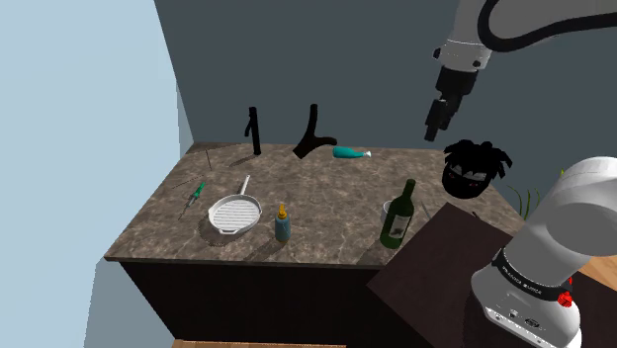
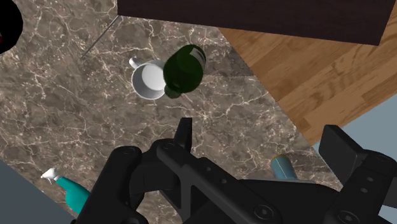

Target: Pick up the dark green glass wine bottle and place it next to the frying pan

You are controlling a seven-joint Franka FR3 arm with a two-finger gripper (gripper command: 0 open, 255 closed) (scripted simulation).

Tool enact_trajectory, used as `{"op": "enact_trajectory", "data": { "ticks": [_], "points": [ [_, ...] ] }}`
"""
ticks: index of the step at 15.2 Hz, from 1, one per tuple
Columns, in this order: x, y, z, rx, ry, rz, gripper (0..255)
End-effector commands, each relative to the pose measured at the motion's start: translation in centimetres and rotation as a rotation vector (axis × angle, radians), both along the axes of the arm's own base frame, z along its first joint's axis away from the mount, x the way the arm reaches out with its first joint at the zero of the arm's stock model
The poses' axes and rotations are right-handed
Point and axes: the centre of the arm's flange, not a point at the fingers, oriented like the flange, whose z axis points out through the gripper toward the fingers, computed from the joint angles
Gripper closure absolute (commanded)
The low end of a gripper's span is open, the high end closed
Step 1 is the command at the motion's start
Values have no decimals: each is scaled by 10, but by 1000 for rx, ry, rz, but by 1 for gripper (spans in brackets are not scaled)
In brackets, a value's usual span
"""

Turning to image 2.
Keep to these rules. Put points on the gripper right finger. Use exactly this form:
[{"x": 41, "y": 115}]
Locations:
[{"x": 356, "y": 173}]

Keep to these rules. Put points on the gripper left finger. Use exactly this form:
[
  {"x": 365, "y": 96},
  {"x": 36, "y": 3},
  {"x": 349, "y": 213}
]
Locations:
[{"x": 186, "y": 173}]

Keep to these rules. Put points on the light blue bottle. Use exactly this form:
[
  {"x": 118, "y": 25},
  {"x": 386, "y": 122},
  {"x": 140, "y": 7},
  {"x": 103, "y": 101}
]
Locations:
[{"x": 282, "y": 167}]

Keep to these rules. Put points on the white mug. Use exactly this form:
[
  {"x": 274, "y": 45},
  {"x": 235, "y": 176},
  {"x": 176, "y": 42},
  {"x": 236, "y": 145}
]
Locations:
[{"x": 149, "y": 79}]

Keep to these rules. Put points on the dark green glass bottle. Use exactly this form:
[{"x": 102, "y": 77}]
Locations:
[{"x": 183, "y": 71}]

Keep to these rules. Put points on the teal spray bottle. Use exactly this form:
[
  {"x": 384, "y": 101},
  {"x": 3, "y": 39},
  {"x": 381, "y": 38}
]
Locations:
[{"x": 73, "y": 194}]

